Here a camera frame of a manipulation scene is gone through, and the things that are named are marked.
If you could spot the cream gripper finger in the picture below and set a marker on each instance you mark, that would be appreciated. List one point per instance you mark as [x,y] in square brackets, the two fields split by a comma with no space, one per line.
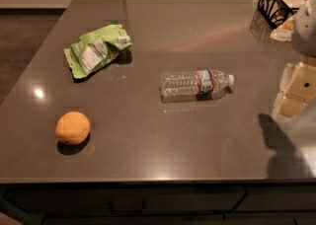
[287,106]
[302,85]

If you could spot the clear plastic water bottle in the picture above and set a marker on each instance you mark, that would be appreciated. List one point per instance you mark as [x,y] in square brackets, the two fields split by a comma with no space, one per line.
[192,83]

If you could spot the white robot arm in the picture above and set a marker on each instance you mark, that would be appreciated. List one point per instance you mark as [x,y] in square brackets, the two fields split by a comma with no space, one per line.
[303,40]

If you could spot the white packet beside basket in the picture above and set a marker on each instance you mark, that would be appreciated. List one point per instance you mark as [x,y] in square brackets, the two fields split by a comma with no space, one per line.
[284,31]

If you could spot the crumpled green chip bag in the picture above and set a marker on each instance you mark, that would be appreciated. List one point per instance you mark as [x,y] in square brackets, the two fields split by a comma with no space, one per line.
[95,50]

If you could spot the orange fruit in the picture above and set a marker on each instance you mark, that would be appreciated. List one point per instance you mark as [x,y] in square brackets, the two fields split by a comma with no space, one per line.
[72,128]

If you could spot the black wire basket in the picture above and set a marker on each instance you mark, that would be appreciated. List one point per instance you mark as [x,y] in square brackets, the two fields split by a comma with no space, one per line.
[276,12]

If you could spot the dark drawer with handle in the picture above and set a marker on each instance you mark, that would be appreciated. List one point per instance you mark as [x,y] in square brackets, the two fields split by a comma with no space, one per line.
[125,200]

